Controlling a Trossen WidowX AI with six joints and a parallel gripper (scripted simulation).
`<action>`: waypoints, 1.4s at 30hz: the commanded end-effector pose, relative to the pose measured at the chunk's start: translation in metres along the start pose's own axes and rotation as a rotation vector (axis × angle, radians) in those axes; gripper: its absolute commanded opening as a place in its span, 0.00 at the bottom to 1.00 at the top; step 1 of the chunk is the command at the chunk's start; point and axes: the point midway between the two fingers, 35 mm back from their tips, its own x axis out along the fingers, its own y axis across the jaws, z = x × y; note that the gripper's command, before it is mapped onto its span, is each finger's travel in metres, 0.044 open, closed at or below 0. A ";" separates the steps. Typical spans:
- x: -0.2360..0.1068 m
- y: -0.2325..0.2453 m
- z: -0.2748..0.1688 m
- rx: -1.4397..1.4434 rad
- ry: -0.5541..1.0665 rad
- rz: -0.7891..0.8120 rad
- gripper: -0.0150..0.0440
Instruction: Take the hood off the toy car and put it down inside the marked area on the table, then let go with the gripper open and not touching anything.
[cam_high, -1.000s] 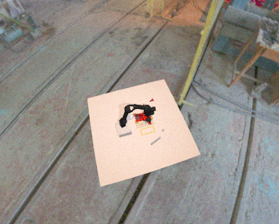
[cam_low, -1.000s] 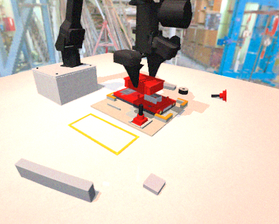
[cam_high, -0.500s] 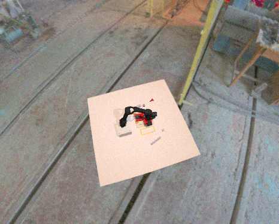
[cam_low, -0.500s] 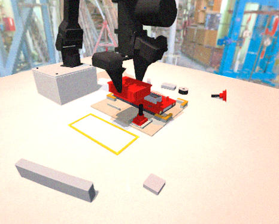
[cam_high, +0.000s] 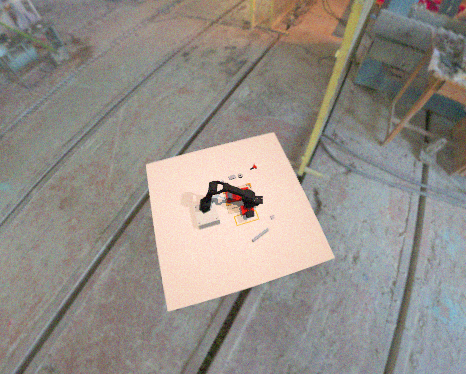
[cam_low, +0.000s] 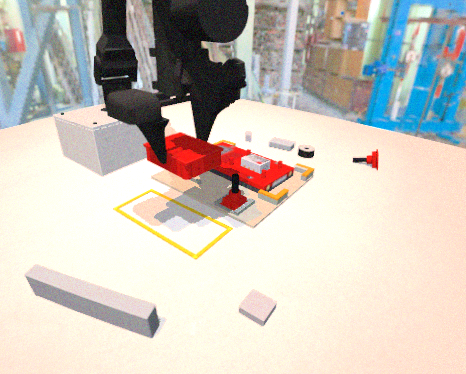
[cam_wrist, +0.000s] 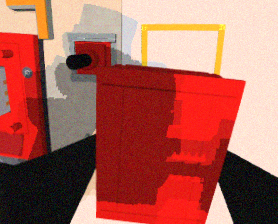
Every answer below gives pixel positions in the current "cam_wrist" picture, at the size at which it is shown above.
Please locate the yellow rectangular outline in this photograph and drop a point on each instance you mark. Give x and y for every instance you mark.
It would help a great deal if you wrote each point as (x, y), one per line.
(195, 27)

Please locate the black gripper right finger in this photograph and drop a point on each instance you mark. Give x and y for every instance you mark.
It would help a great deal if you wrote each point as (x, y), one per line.
(250, 192)

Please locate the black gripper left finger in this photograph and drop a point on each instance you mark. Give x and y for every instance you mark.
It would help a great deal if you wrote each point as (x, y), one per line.
(48, 188)

